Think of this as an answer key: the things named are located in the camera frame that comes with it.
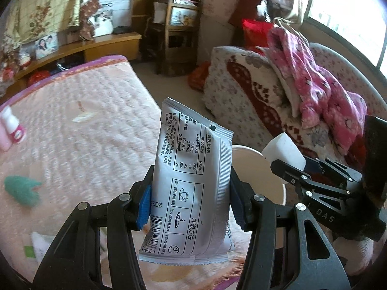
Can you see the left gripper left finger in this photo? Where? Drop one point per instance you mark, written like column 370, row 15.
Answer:
column 73, row 258

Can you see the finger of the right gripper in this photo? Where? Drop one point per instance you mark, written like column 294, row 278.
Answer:
column 314, row 192
column 332, row 172

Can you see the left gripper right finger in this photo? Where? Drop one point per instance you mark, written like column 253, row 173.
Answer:
column 287, row 249

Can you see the white foam block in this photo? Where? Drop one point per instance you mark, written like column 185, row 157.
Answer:
column 285, row 159

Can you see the white green tissue pack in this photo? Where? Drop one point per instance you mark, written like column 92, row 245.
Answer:
column 38, row 246

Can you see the green fuzzy cloth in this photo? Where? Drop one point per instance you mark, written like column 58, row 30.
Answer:
column 23, row 190

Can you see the white plastic trash bucket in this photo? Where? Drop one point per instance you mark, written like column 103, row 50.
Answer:
column 251, row 167

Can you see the pink patterned pajama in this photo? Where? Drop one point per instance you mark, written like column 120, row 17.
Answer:
column 322, row 97

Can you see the floral red sofa cover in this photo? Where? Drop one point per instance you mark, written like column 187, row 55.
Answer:
column 245, row 95

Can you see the pink quilted table cover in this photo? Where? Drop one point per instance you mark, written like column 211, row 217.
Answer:
column 91, row 133

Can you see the pink water bottle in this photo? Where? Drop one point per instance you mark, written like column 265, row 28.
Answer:
column 5, row 141

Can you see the red cushion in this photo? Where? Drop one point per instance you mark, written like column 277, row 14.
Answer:
column 255, row 34

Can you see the white pink-label pill bottle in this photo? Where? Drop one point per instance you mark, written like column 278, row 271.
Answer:
column 12, row 125

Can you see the wooden chair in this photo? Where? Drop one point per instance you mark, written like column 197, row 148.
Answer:
column 172, row 35

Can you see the wooden tv cabinet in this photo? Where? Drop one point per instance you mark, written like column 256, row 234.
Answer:
column 126, row 44

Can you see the framed couple photo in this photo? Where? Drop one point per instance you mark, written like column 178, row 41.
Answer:
column 46, row 45

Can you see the yellow floral cloth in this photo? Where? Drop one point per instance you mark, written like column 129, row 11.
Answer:
column 29, row 20

